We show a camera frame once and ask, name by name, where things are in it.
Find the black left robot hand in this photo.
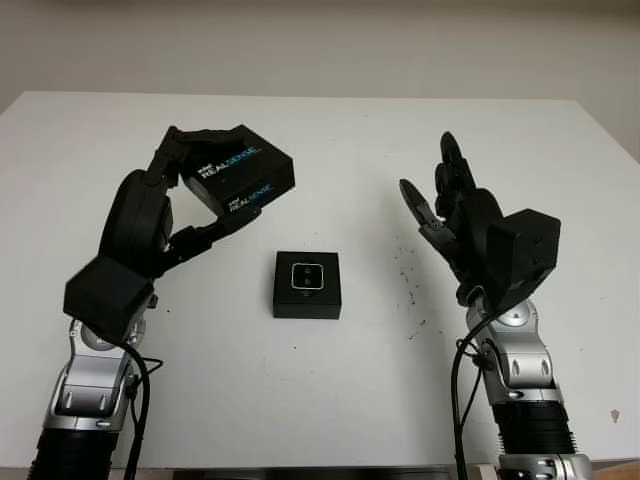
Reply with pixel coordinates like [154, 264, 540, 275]
[97, 125, 264, 282]

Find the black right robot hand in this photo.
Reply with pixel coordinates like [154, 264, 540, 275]
[398, 130, 506, 306]

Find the black RealSense box lid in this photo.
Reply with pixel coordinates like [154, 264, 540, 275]
[180, 127, 297, 219]

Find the small silver depth camera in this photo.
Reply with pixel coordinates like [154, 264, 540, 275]
[290, 261, 326, 291]

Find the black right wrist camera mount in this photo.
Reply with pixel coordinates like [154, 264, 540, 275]
[485, 208, 562, 316]

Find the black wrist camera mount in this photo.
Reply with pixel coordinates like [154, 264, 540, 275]
[485, 208, 562, 316]
[63, 254, 156, 346]

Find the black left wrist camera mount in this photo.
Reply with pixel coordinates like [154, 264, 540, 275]
[63, 254, 156, 346]

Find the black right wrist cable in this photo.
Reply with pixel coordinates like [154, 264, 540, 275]
[449, 309, 501, 480]

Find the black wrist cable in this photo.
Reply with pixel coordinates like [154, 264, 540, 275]
[449, 309, 501, 480]
[119, 342, 166, 480]

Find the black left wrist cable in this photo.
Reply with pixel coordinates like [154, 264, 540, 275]
[119, 342, 166, 480]

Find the black camera box base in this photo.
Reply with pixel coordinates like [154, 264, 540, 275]
[272, 249, 342, 321]

